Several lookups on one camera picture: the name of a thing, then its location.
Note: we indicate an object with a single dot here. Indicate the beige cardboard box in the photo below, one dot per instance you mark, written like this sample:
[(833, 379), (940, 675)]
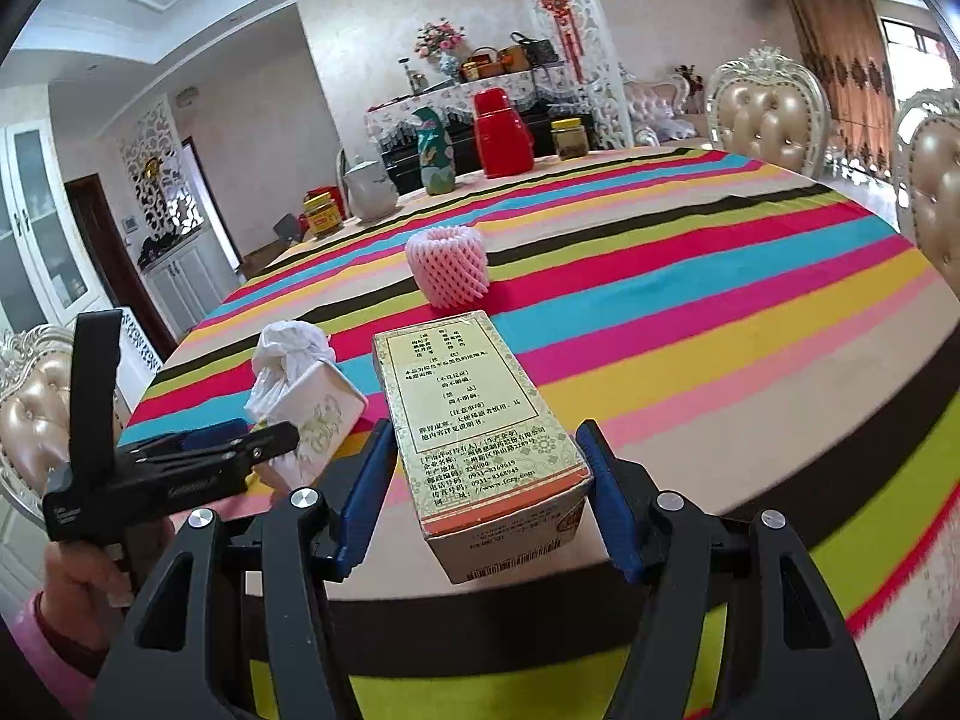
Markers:
[(465, 420)]

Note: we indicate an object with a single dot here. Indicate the orange handbag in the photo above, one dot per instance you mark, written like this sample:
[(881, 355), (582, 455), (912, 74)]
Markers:
[(511, 61)]

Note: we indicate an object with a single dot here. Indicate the tall white glass-door cabinet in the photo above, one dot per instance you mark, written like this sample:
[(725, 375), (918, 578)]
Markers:
[(37, 225)]

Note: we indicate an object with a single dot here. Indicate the person's left hand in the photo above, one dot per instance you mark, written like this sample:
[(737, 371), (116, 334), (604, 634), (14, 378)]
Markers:
[(75, 577)]

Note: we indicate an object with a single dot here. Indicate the dark wooden door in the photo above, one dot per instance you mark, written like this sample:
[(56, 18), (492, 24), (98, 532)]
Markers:
[(101, 232)]

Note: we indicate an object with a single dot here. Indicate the white tissue pack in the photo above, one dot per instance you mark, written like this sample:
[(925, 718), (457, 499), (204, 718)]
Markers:
[(322, 405)]

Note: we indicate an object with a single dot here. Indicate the red thermos jug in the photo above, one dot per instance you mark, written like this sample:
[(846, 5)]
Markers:
[(501, 139)]

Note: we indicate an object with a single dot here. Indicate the green patterned vase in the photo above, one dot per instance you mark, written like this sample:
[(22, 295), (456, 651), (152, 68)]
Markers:
[(435, 154)]

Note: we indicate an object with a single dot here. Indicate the white lace cloth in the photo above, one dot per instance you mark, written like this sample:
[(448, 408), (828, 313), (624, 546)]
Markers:
[(390, 116)]

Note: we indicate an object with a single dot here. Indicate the brown curtain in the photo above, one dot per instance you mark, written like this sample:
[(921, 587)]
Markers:
[(840, 75)]

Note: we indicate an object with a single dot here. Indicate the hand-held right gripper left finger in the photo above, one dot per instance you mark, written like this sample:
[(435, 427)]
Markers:
[(367, 495)]

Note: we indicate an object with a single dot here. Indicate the brown woven basket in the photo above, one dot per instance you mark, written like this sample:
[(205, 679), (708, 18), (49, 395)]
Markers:
[(481, 66)]

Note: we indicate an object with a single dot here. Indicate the striped colourful tablecloth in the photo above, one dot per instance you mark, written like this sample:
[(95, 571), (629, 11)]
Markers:
[(675, 277)]

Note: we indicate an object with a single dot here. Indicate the glass bottle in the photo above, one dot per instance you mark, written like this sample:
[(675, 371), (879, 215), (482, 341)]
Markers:
[(411, 79)]

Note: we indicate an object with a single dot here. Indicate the window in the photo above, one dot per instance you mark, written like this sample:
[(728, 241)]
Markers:
[(911, 37)]

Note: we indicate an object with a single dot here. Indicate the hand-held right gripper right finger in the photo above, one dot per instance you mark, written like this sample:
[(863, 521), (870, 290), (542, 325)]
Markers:
[(611, 495)]

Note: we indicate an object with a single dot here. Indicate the low white cabinet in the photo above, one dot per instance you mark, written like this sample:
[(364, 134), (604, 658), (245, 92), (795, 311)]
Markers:
[(187, 277)]

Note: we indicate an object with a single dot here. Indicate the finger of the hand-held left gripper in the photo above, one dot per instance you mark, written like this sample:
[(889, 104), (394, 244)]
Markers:
[(255, 444), (202, 433)]

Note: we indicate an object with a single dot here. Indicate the cream tufted dining chair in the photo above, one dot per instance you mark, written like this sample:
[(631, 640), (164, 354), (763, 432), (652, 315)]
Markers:
[(934, 172), (765, 116), (30, 420)]

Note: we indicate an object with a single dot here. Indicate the pink foam fruit net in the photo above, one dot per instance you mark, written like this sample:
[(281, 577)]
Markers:
[(446, 270)]

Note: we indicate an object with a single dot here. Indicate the cream sofa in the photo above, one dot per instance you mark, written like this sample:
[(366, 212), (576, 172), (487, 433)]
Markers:
[(660, 109)]

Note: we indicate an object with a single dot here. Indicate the glass jar yellow lid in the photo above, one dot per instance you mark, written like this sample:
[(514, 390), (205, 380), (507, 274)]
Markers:
[(570, 141)]

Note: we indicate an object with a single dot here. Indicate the pink flowers in vase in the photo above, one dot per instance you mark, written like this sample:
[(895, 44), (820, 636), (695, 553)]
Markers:
[(441, 41)]

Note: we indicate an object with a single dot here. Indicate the dark handbag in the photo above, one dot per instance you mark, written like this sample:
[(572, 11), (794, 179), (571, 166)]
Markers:
[(536, 51)]

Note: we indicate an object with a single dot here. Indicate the white kettle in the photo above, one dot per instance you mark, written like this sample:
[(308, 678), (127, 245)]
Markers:
[(371, 191)]

